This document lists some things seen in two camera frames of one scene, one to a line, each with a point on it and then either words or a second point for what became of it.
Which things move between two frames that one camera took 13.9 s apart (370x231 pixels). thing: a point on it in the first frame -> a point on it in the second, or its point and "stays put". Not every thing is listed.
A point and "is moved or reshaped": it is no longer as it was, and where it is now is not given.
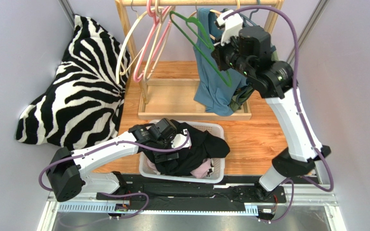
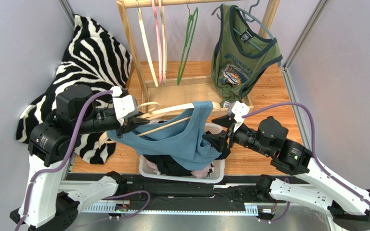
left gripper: [160, 157] -> [130, 122]
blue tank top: [215, 87] -> [178, 138]
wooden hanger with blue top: [206, 16] -> [185, 130]
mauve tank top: [200, 171] stays put
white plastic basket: [218, 168] stays put
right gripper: [220, 55] -> [228, 135]
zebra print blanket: [84, 105] stays put
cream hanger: [125, 32] -> [146, 43]
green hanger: [228, 82] -> [189, 41]
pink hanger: [156, 24] is moved or reshaped
